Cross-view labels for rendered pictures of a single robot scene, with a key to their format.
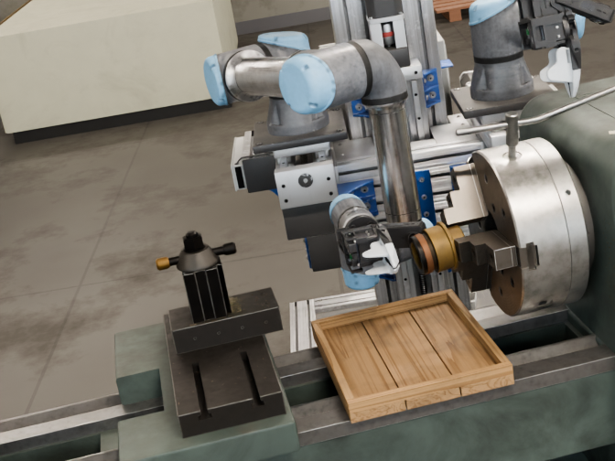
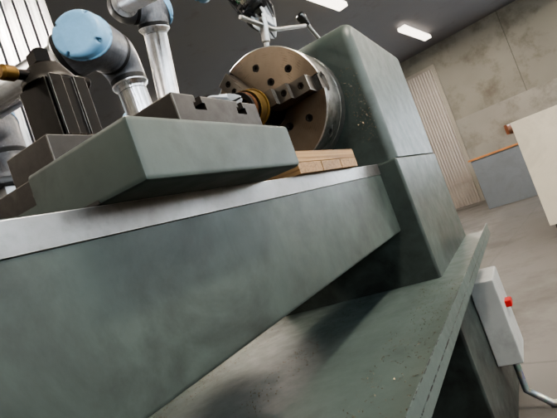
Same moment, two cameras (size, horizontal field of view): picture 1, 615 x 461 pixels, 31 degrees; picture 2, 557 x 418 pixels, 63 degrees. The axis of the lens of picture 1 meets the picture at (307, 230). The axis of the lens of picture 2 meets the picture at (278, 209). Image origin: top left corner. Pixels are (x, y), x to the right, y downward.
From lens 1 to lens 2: 180 cm
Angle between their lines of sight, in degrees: 58
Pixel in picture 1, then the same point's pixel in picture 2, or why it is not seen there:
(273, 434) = (276, 133)
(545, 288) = (334, 111)
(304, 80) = (86, 18)
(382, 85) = (134, 59)
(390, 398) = (312, 154)
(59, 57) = not seen: outside the picture
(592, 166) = (316, 50)
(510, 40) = not seen: hidden behind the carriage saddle
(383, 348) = not seen: hidden behind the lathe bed
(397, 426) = (321, 192)
